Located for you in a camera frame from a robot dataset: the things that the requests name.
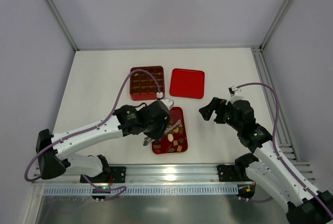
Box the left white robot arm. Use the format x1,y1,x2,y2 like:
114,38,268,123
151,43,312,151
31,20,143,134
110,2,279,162
35,98,174,182

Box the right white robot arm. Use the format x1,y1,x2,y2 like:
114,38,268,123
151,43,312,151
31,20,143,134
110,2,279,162
199,97,332,223

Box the white oval chocolate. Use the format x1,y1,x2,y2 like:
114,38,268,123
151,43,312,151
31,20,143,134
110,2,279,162
168,134,173,142

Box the red compartment chocolate box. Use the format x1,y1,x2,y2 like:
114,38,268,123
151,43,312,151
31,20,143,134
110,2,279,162
130,66,165,101

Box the red rectangular tray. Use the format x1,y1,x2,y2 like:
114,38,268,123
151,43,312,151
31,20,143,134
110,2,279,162
151,107,188,155

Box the red box lid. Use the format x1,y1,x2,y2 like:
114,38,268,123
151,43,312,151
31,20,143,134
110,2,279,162
169,68,205,99

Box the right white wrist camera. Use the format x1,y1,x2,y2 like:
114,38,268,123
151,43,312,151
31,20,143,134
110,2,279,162
228,86,244,104

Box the right aluminium frame rails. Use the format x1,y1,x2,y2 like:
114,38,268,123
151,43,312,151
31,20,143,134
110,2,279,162
251,46,300,162

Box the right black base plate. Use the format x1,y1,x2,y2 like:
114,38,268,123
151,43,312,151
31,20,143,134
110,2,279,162
216,164,238,182

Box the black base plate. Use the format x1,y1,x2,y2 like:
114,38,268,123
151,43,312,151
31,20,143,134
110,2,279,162
109,166,126,183
216,164,238,182

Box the aluminium front rail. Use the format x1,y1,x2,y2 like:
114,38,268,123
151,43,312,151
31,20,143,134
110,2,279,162
31,163,317,184

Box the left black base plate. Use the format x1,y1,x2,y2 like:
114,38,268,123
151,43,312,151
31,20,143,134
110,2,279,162
109,166,126,183

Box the slotted cable duct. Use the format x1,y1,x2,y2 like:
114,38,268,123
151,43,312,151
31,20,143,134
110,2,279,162
43,184,238,196

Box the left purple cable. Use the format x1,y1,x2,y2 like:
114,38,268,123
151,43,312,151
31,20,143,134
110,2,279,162
24,69,163,182

